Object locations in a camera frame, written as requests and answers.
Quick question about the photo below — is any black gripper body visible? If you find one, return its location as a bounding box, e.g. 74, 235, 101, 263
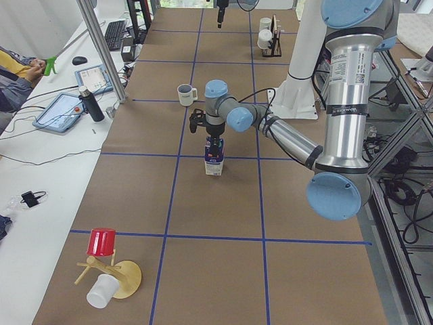
216, 0, 227, 9
206, 123, 225, 139

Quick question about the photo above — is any blue white milk carton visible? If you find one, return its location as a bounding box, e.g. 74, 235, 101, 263
204, 136, 224, 176

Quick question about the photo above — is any white mug with grey inside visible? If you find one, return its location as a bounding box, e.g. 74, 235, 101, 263
177, 84, 198, 107

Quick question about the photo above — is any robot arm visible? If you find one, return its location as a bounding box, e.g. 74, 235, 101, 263
204, 0, 400, 221

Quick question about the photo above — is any red cup on stand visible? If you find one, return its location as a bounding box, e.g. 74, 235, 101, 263
87, 227, 116, 257

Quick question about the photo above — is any white cup on stand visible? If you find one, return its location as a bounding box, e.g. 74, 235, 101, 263
86, 274, 120, 309

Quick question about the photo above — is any white mug near in rack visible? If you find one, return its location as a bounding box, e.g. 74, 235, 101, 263
259, 17, 272, 31

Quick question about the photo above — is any white mug in rack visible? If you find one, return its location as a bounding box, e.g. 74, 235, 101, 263
259, 17, 272, 31
257, 29, 273, 49

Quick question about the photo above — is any white mug far in rack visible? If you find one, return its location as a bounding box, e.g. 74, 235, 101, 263
257, 29, 273, 49

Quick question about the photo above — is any black keyboard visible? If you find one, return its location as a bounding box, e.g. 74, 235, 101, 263
104, 20, 126, 51

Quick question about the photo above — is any black water bottle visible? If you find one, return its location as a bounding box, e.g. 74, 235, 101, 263
78, 85, 104, 122

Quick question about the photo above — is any far blue teach pendant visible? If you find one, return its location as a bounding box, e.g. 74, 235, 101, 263
74, 64, 113, 95

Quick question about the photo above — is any blue teach pendant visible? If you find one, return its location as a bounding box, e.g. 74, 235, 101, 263
74, 64, 113, 95
32, 93, 84, 133

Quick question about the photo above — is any near blue teach pendant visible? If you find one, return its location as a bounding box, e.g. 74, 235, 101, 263
32, 93, 84, 133

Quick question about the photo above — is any black computer mouse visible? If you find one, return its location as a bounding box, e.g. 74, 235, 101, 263
72, 56, 88, 66

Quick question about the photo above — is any wooden stand with round base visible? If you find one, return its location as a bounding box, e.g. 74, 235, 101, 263
74, 250, 142, 299

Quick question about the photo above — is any seated person at desk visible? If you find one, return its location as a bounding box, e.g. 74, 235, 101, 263
1, 47, 46, 113

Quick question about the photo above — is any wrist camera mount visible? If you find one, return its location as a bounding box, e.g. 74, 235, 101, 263
189, 108, 207, 133

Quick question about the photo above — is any black wire mug rack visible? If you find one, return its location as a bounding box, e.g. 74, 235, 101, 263
259, 14, 282, 58

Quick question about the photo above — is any white pedestal column base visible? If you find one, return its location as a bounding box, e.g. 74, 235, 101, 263
271, 0, 327, 120

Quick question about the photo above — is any aluminium frame post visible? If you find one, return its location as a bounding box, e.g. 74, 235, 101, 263
76, 0, 127, 104

